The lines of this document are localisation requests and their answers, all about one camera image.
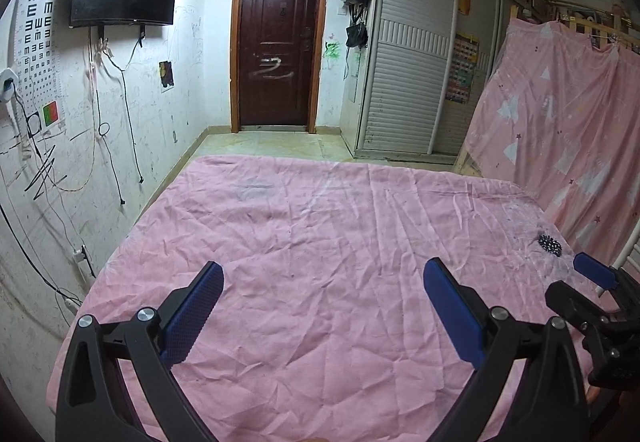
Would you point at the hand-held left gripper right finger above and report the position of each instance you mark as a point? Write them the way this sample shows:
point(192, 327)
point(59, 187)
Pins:
point(452, 312)

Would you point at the colourful grid poster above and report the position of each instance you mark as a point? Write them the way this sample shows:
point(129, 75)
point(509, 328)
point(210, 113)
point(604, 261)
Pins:
point(462, 69)

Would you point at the pink bedsheet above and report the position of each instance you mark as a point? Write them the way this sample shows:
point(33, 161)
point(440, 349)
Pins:
point(325, 272)

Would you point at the yellow black wall sticker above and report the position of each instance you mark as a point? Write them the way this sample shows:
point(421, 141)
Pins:
point(166, 74)

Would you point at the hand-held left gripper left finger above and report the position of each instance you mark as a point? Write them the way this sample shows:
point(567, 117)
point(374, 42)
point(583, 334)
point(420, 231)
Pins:
point(195, 312)

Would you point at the white slatted wardrobe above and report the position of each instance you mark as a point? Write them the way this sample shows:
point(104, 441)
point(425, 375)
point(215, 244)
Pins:
point(415, 62)

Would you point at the small black hanging bag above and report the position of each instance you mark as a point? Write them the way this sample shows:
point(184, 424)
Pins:
point(356, 35)

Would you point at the eye chart poster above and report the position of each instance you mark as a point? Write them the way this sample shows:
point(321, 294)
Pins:
point(37, 37)

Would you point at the white metal chair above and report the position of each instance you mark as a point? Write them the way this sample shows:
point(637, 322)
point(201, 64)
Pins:
point(632, 249)

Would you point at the yellow sticky note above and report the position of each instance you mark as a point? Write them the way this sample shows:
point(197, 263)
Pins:
point(465, 5)

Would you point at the pink patterned curtain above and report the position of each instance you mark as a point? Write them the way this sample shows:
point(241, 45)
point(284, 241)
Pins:
point(560, 122)

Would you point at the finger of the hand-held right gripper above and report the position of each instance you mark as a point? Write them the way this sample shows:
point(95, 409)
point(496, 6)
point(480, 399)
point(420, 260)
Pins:
point(567, 298)
point(595, 272)

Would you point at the wooden bunk bed frame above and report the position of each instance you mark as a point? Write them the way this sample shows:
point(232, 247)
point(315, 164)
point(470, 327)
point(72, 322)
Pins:
point(590, 24)

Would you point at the white power strip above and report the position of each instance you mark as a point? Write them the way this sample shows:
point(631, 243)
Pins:
point(72, 304)

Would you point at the person's right hand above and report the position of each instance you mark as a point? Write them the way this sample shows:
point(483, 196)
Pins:
point(595, 393)

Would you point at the dark brown door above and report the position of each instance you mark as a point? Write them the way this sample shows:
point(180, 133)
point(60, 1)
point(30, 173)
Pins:
point(280, 42)

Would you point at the low wall socket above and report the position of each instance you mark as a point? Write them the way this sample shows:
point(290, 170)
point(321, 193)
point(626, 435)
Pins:
point(83, 263)

